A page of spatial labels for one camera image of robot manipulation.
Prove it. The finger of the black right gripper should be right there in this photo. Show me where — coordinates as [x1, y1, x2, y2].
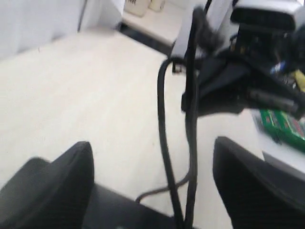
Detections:
[198, 72, 305, 119]
[197, 58, 253, 115]

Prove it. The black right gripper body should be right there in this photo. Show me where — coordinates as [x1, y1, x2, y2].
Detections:
[230, 25, 305, 72]

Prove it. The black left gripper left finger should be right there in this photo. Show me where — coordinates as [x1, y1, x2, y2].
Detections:
[0, 141, 94, 229]

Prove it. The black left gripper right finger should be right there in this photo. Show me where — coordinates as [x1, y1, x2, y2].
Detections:
[213, 136, 305, 229]

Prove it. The black cord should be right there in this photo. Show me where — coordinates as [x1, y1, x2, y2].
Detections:
[135, 6, 224, 229]

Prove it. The black plastic carrying case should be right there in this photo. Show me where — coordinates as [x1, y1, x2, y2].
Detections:
[82, 184, 176, 229]

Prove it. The green box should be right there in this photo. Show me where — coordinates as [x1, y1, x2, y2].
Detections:
[259, 110, 305, 151]

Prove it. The white table beyond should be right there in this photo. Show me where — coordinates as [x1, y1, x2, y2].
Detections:
[122, 1, 185, 46]

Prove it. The white backdrop curtain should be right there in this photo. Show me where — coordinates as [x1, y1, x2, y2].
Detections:
[0, 0, 124, 59]

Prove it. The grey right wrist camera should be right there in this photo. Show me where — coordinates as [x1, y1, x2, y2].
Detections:
[230, 0, 305, 31]

